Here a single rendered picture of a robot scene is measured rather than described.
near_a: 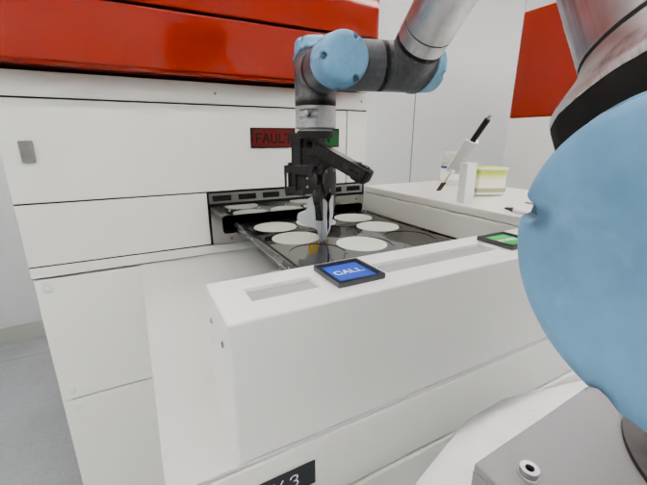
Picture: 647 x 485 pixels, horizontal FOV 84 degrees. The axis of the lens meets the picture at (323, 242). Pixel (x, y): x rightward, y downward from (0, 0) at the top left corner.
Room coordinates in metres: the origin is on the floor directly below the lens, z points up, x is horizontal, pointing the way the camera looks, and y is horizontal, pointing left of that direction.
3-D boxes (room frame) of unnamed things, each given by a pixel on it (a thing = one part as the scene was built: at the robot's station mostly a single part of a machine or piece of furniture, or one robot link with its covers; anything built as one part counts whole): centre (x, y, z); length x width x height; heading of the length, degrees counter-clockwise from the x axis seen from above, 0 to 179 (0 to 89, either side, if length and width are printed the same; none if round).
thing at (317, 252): (0.77, -0.03, 0.90); 0.34 x 0.34 x 0.01; 28
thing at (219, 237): (0.95, 0.08, 0.89); 0.44 x 0.02 x 0.10; 118
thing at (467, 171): (0.79, -0.30, 1.03); 0.06 x 0.04 x 0.13; 28
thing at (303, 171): (0.70, 0.02, 1.05); 0.09 x 0.08 x 0.12; 69
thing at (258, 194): (0.95, 0.08, 0.96); 0.44 x 0.01 x 0.02; 118
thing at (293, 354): (0.42, -0.15, 0.89); 0.55 x 0.09 x 0.14; 118
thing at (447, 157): (1.08, -0.39, 1.01); 0.07 x 0.07 x 0.10
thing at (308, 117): (0.70, 0.02, 1.13); 0.08 x 0.08 x 0.05
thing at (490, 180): (0.89, -0.40, 1.00); 0.07 x 0.07 x 0.07; 5
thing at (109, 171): (0.88, 0.24, 1.02); 0.82 x 0.03 x 0.40; 118
